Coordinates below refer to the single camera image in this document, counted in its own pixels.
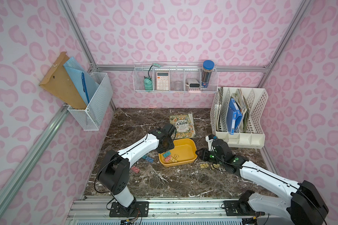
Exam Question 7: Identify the yellow binder clip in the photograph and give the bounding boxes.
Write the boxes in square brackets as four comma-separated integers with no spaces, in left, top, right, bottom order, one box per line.
[200,163,209,169]
[211,164,220,169]

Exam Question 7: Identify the yellow plastic storage tray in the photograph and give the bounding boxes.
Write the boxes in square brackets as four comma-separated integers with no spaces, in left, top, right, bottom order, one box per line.
[159,138,197,167]

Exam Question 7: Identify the blue binder clip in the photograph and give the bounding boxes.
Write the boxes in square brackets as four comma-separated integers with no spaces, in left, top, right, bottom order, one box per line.
[146,157,154,163]

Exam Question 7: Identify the pink binder clip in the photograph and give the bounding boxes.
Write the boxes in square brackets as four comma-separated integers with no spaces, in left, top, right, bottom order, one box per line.
[131,166,140,173]

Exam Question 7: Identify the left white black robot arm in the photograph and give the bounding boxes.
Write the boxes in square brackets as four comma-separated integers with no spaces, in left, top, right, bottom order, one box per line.
[94,123,176,209]

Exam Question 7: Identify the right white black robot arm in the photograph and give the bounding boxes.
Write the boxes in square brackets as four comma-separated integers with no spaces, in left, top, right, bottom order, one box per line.
[196,135,329,225]

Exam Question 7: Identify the illustrated children's history book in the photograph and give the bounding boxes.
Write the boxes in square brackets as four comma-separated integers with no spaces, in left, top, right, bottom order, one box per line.
[169,113,196,139]

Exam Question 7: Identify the blue file folder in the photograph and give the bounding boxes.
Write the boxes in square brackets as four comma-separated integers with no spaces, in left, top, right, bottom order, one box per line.
[226,98,242,135]

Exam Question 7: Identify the white plastic file organizer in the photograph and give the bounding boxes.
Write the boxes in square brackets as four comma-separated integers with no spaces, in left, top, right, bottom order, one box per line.
[210,87,268,149]

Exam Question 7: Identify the clear glass cup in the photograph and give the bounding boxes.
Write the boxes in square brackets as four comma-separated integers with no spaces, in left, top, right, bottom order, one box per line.
[174,81,184,91]

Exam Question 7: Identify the green mini desk fan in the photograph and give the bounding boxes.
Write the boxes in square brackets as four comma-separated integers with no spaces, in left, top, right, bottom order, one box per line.
[144,63,161,91]

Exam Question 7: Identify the white desk calculator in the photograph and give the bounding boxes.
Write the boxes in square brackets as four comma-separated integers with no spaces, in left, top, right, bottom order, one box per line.
[156,71,170,91]

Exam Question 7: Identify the papers in file organizer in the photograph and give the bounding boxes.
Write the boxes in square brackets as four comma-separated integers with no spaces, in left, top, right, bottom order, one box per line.
[210,87,250,133]

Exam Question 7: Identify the blue lid pencil tube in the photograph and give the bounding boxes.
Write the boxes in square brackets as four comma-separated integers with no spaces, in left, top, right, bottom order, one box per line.
[201,60,215,89]

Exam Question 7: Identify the blue pen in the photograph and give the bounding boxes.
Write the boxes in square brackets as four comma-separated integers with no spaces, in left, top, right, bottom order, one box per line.
[81,72,90,104]

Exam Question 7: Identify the light blue document folder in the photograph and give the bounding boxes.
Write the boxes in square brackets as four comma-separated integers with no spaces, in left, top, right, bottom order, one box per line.
[63,57,99,106]

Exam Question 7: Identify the brown kraft envelope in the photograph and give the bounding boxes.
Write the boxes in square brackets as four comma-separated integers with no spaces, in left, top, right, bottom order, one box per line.
[39,52,86,110]

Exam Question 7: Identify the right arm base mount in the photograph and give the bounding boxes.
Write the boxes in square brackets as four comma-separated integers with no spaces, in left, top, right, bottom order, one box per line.
[221,190,266,217]

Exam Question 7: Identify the white wire wall shelf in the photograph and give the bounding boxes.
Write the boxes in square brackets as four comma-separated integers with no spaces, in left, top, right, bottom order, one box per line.
[132,61,218,93]

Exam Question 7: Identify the white mesh wall basket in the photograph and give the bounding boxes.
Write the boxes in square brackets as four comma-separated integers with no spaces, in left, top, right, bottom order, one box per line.
[68,72,113,131]

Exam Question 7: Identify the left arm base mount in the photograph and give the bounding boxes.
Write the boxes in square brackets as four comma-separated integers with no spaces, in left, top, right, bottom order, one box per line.
[109,200,149,218]

